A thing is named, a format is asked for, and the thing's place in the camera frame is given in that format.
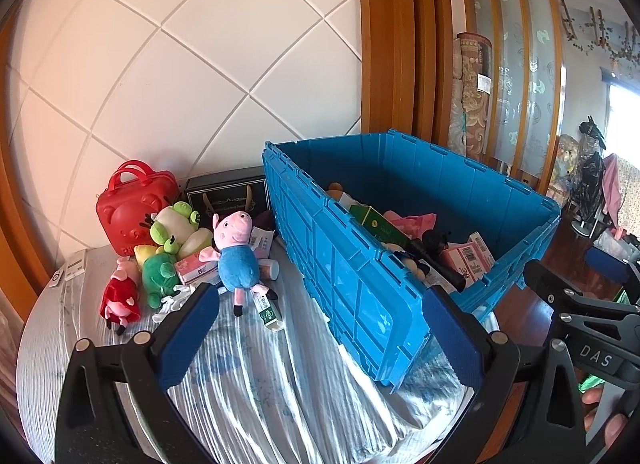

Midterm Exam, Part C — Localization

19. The wooden slat glass divider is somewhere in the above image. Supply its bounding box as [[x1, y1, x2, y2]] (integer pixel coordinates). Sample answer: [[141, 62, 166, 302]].
[[455, 0, 568, 190]]

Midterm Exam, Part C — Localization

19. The white barcode box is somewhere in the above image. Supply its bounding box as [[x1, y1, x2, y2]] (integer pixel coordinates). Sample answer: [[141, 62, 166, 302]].
[[247, 227, 276, 260]]

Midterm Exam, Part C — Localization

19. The green and white carton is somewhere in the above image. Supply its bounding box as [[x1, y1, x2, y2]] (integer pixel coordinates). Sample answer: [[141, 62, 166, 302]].
[[250, 291, 284, 333]]

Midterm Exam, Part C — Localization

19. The brown bear plush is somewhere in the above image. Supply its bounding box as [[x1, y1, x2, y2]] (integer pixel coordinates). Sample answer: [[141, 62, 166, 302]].
[[326, 183, 362, 211]]

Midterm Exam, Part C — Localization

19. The pink plastic packet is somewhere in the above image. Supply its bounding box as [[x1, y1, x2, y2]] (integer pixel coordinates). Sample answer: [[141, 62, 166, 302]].
[[385, 211, 437, 241]]

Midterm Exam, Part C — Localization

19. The white-bellied frog plush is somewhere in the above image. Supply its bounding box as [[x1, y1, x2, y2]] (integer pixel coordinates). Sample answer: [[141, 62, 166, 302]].
[[148, 201, 199, 255]]

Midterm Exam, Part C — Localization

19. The pink tissue box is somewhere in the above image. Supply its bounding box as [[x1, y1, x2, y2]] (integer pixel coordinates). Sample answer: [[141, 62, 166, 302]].
[[175, 253, 221, 286]]

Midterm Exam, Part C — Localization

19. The white plastic toy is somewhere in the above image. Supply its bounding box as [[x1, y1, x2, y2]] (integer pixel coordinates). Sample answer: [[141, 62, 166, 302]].
[[152, 284, 194, 323]]

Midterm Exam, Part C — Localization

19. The dark gift box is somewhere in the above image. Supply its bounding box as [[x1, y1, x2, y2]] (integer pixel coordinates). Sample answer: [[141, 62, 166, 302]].
[[186, 169, 272, 235]]

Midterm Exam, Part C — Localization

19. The red toy suitcase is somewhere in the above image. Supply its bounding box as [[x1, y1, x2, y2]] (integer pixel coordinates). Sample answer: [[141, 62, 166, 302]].
[[96, 160, 180, 256]]

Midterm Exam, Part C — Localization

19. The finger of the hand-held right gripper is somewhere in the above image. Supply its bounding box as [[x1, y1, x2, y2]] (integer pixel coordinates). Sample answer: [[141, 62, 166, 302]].
[[520, 260, 640, 326], [585, 247, 640, 295]]

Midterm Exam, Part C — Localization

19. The window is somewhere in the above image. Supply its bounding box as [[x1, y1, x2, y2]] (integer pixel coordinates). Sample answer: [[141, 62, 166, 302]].
[[607, 69, 640, 155]]

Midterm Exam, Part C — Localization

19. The black garment on stand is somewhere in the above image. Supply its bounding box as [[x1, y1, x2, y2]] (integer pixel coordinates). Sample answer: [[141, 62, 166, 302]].
[[575, 117, 609, 225]]

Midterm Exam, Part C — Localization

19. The wall branch decoration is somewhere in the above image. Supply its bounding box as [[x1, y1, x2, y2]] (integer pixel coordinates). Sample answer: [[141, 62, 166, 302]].
[[560, 0, 640, 66]]

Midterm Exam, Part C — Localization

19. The floral bundle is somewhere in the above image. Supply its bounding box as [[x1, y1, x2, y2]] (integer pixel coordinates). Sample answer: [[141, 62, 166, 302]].
[[547, 134, 581, 205]]

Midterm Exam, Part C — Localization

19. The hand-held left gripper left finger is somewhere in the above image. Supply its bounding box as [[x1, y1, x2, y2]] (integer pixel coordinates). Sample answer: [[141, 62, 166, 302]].
[[55, 283, 221, 464]]

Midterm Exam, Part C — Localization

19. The pink garment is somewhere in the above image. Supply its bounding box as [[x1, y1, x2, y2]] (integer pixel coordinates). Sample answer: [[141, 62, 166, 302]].
[[602, 154, 624, 232]]

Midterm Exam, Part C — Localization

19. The person's right hand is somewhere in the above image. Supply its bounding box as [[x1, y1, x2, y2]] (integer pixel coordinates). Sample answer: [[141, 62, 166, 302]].
[[581, 386, 628, 447]]

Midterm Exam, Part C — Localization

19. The red-dress pig plush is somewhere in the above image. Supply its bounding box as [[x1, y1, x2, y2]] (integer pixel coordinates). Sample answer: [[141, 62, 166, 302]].
[[100, 258, 142, 336]]

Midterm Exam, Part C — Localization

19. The rolled patterned rug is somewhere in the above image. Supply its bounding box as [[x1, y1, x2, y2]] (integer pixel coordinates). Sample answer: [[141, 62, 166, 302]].
[[448, 33, 493, 165]]

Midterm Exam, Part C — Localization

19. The small pink box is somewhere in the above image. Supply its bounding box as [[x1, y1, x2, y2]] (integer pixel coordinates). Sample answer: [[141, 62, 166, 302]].
[[467, 231, 497, 267]]

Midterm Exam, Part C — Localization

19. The dark blue plush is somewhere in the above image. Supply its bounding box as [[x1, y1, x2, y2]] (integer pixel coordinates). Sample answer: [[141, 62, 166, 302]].
[[395, 250, 431, 286]]

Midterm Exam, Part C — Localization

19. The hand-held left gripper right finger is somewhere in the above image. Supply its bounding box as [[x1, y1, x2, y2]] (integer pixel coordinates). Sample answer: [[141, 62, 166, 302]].
[[422, 285, 587, 464]]

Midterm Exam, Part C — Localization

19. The blue fabric storage bin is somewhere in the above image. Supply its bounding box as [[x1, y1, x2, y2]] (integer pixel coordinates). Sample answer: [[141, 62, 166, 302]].
[[262, 129, 562, 387]]

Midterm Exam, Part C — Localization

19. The pink barcode box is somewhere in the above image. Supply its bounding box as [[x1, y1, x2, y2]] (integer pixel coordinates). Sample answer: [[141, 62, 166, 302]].
[[442, 243, 485, 286]]

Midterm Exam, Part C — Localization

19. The blue-clothed pig plush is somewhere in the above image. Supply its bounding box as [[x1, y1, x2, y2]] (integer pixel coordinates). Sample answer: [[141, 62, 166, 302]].
[[198, 211, 279, 318]]

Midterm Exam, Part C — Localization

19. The green box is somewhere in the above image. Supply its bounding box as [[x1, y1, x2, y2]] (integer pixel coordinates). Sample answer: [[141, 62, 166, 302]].
[[350, 204, 397, 246]]

